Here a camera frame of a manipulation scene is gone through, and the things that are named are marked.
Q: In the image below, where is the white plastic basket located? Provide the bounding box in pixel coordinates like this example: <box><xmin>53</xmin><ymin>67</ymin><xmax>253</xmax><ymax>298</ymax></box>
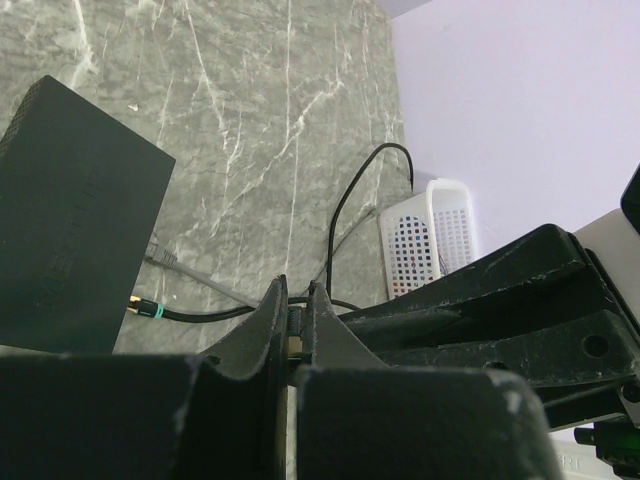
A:
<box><xmin>379</xmin><ymin>178</ymin><xmax>478</xmax><ymax>300</ymax></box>

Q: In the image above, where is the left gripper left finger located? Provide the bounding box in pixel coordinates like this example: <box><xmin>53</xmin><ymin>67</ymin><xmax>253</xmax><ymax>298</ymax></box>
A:
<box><xmin>1</xmin><ymin>277</ymin><xmax>288</xmax><ymax>479</ymax></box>

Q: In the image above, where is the black ethernet cable with plug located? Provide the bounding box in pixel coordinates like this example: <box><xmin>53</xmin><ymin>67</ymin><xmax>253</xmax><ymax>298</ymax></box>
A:
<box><xmin>127</xmin><ymin>142</ymin><xmax>416</xmax><ymax>324</ymax></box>

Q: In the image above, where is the black network switch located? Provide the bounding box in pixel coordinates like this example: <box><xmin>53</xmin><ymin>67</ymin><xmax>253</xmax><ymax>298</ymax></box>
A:
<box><xmin>0</xmin><ymin>76</ymin><xmax>175</xmax><ymax>353</ymax></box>

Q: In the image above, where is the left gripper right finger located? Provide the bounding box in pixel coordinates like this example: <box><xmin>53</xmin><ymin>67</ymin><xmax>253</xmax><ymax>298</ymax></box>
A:
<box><xmin>295</xmin><ymin>283</ymin><xmax>562</xmax><ymax>479</ymax></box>

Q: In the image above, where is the grey thin cable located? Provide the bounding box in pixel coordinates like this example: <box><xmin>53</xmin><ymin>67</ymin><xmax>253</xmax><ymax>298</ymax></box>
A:
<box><xmin>144</xmin><ymin>209</ymin><xmax>381</xmax><ymax>307</ymax></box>

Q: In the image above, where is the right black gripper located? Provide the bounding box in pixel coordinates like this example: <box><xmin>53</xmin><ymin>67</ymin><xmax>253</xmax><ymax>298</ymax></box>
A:
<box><xmin>342</xmin><ymin>209</ymin><xmax>639</xmax><ymax>479</ymax></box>

